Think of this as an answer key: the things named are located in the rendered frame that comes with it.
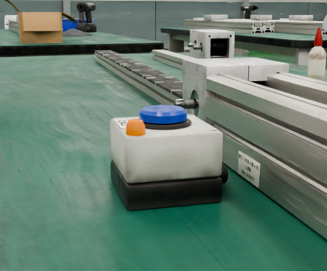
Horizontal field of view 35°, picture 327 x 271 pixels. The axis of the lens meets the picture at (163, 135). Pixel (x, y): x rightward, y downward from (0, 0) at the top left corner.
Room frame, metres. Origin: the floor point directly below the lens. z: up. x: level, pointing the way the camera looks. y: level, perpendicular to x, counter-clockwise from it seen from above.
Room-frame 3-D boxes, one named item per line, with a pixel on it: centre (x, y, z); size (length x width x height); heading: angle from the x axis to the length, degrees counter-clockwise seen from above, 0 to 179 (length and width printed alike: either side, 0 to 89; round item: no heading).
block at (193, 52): (1.73, -0.13, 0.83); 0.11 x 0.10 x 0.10; 107
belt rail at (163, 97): (1.24, 0.08, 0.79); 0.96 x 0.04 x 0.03; 15
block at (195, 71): (0.62, -0.07, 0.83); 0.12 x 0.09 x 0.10; 105
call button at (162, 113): (0.43, 0.00, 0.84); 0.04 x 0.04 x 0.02
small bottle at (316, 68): (1.16, -0.34, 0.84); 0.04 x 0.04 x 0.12
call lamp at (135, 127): (0.40, 0.02, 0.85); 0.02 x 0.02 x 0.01
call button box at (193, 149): (0.44, -0.01, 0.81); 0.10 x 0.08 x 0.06; 105
